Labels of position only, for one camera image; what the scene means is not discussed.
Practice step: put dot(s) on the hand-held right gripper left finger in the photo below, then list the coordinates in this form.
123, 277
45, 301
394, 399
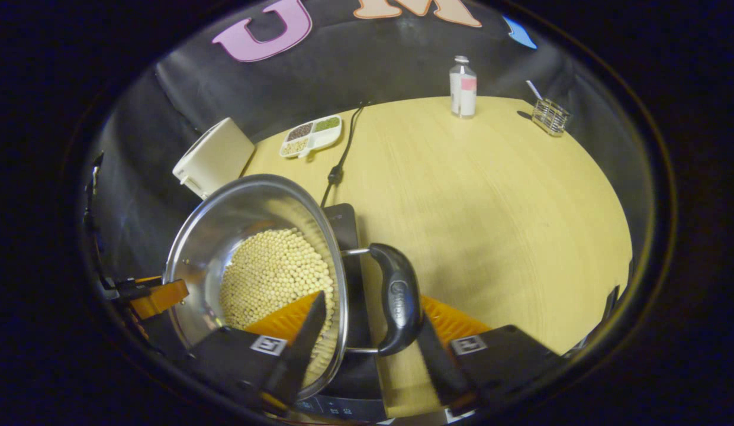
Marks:
302, 349

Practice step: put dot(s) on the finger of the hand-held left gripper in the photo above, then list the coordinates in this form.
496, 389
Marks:
163, 299

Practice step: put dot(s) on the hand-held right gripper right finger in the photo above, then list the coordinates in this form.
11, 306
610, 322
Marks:
438, 367

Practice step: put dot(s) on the black induction cooktop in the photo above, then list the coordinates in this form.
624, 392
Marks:
358, 373

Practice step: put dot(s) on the stainless steel pot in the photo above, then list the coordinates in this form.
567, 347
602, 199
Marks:
242, 207

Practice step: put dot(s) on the pile of yellow soybeans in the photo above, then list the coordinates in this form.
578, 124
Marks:
272, 266

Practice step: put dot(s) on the white toaster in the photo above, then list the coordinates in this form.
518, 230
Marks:
216, 157

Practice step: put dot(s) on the white divided bean dish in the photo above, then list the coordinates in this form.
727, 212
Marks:
311, 136

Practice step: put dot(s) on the clear bottle with pink label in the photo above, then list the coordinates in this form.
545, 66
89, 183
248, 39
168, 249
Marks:
463, 89

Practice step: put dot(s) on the thin straw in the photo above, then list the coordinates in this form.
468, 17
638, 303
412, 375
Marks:
534, 90

